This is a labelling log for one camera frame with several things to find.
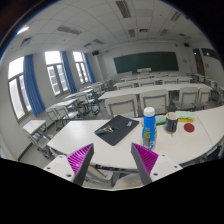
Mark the small white side desk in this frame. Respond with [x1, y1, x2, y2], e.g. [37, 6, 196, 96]
[23, 120, 52, 159]

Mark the white chair left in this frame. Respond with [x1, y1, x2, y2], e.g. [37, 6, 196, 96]
[105, 94, 138, 118]

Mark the white chair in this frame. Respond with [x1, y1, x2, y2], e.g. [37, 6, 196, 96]
[140, 89, 169, 115]
[173, 87, 203, 110]
[197, 88, 210, 107]
[105, 94, 138, 118]

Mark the blue curtain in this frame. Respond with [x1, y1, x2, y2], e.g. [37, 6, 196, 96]
[61, 51, 77, 94]
[83, 53, 96, 84]
[23, 55, 45, 116]

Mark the green yellow sponge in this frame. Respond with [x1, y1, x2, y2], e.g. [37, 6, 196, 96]
[177, 111, 195, 123]

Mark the bunch of keys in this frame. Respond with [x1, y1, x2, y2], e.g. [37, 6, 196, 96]
[94, 126, 119, 135]

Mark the red round lid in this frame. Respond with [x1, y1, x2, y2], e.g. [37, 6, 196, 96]
[184, 123, 195, 133]

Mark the white chair middle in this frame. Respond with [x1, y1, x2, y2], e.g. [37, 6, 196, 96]
[140, 89, 169, 115]

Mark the blue curtain left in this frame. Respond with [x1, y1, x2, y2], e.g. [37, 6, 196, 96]
[23, 55, 45, 116]

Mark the green chalkboard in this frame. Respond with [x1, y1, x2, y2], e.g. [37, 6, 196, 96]
[114, 52, 179, 73]

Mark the dark paper cup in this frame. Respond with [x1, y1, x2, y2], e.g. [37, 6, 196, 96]
[165, 112, 179, 134]

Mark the blue curtain far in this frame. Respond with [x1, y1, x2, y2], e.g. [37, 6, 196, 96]
[83, 53, 96, 84]

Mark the blue labelled plastic bottle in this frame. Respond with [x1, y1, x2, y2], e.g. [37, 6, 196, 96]
[142, 107, 157, 150]

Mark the white chair far right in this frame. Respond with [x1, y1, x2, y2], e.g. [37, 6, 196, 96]
[197, 88, 210, 107]

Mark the blue curtain middle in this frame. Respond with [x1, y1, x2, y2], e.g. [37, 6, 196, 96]
[61, 51, 77, 94]

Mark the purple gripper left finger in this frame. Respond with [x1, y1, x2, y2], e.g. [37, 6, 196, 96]
[67, 144, 94, 186]

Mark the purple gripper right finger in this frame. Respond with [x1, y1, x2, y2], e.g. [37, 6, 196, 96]
[131, 143, 158, 185]

